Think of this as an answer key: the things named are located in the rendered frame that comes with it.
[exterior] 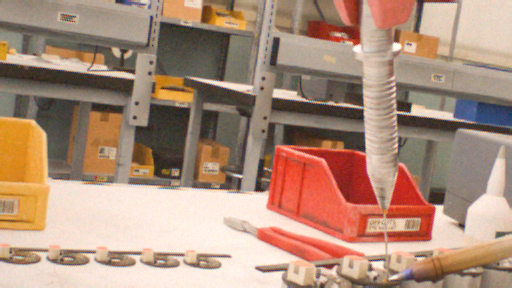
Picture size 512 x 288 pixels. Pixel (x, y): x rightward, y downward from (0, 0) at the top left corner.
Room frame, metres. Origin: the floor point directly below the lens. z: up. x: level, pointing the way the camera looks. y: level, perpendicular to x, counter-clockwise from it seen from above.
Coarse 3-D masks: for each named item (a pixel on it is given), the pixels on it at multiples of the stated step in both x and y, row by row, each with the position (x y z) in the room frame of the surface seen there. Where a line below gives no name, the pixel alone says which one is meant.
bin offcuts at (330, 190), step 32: (288, 160) 0.71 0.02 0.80; (320, 160) 0.67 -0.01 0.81; (352, 160) 0.78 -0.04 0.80; (288, 192) 0.70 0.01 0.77; (320, 192) 0.67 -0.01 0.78; (352, 192) 0.78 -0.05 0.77; (416, 192) 0.71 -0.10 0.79; (320, 224) 0.66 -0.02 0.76; (352, 224) 0.63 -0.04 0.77; (384, 224) 0.66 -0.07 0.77; (416, 224) 0.68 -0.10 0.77
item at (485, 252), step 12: (492, 240) 0.29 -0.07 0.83; (504, 240) 0.29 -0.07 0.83; (456, 252) 0.29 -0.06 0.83; (468, 252) 0.29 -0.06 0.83; (480, 252) 0.29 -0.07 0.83; (492, 252) 0.29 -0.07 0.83; (504, 252) 0.29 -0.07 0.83; (420, 264) 0.29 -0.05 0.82; (432, 264) 0.29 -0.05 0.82; (444, 264) 0.29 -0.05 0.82; (456, 264) 0.29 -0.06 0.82; (468, 264) 0.29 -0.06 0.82; (480, 264) 0.29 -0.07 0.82; (420, 276) 0.29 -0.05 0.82; (432, 276) 0.29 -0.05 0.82
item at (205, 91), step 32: (448, 64) 3.25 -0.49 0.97; (224, 96) 3.03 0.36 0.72; (256, 96) 2.83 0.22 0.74; (288, 96) 3.11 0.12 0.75; (448, 96) 3.26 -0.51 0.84; (192, 128) 3.39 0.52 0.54; (352, 128) 3.08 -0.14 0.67; (416, 128) 3.23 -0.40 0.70; (448, 128) 3.27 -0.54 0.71; (480, 128) 3.35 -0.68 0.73; (192, 160) 3.40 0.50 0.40; (256, 160) 2.88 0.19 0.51
